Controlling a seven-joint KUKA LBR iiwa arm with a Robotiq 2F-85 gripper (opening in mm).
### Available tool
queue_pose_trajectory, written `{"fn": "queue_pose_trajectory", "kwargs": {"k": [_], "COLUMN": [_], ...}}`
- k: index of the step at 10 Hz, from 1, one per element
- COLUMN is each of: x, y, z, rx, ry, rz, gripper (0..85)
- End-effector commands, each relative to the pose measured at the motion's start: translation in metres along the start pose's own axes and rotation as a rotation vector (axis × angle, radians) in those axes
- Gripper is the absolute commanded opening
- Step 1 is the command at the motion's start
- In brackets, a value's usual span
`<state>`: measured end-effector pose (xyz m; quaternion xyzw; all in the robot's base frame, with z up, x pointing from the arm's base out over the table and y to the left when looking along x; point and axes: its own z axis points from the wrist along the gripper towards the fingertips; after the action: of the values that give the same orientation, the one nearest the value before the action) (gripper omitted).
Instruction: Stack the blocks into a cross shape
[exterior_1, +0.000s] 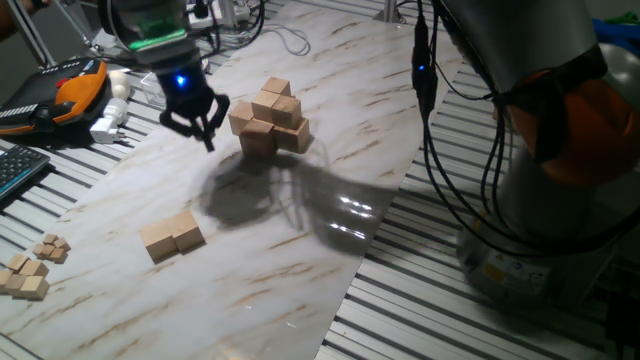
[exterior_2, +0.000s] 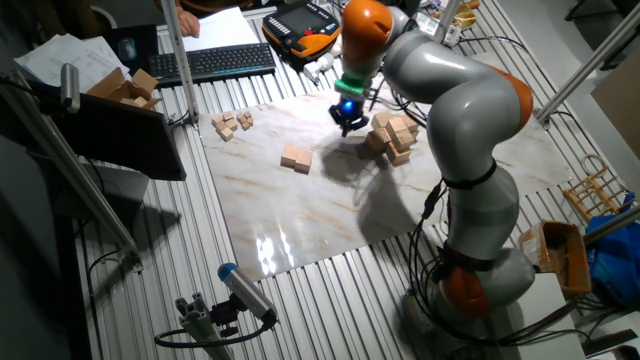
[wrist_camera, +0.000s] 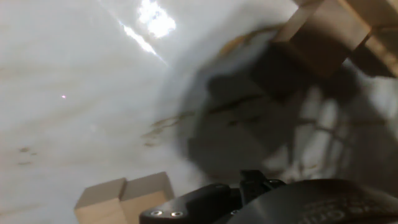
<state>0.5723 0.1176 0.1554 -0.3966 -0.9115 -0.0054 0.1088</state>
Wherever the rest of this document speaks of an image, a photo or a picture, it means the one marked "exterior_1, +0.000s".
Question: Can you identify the person left forearm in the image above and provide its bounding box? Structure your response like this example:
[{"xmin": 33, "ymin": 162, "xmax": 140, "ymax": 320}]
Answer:
[{"xmin": 0, "ymin": 2, "xmax": 21, "ymax": 42}]

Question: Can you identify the aluminium frame post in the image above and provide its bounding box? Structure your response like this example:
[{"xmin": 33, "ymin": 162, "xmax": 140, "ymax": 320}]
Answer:
[{"xmin": 373, "ymin": 0, "xmax": 407, "ymax": 24}]

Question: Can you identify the black usb cable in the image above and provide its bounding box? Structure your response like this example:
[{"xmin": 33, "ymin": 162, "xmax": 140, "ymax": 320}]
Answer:
[{"xmin": 189, "ymin": 0, "xmax": 640, "ymax": 257}]

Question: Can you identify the blue bag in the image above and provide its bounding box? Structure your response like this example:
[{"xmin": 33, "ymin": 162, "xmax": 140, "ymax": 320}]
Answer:
[{"xmin": 592, "ymin": 17, "xmax": 640, "ymax": 47}]

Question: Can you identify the marble pattern table sheet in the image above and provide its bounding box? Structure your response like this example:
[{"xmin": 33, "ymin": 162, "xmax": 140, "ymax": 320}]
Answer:
[{"xmin": 0, "ymin": 0, "xmax": 444, "ymax": 360}]

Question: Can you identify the slanted metal stand pole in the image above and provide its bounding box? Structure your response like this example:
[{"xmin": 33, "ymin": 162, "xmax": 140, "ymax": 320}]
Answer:
[{"xmin": 3, "ymin": 0, "xmax": 57, "ymax": 69}]

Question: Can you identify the orange black teach pendant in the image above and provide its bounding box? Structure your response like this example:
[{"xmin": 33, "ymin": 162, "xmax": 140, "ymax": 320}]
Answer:
[{"xmin": 0, "ymin": 57, "xmax": 110, "ymax": 137}]

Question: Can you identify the white egg-shaped object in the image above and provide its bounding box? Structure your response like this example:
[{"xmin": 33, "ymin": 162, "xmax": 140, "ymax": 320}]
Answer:
[{"xmin": 108, "ymin": 69, "xmax": 132, "ymax": 101}]

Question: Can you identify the black computer keyboard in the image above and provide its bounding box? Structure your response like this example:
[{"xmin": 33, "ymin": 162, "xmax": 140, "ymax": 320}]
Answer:
[{"xmin": 0, "ymin": 144, "xmax": 52, "ymax": 202}]

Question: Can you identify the white control box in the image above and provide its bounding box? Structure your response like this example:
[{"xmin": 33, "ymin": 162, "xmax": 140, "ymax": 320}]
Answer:
[{"xmin": 187, "ymin": 2, "xmax": 251, "ymax": 29}]

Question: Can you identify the white power adapter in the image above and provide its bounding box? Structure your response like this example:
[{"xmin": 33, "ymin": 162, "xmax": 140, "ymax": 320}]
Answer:
[{"xmin": 89, "ymin": 97, "xmax": 130, "ymax": 145}]

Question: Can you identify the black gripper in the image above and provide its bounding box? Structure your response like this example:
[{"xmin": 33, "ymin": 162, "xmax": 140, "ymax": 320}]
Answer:
[{"xmin": 155, "ymin": 51, "xmax": 232, "ymax": 153}]

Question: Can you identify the vertical aluminium post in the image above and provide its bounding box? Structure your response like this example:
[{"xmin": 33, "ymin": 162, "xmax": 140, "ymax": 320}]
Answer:
[{"xmin": 219, "ymin": 0, "xmax": 237, "ymax": 26}]

